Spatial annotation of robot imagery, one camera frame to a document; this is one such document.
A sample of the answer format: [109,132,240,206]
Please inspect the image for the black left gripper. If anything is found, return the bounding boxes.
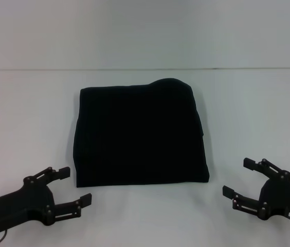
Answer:
[0,166,93,236]

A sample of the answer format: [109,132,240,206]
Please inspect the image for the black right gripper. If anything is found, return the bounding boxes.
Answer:
[222,158,290,223]

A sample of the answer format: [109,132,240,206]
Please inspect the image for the black shirt with FREE print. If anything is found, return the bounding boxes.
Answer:
[73,78,210,188]

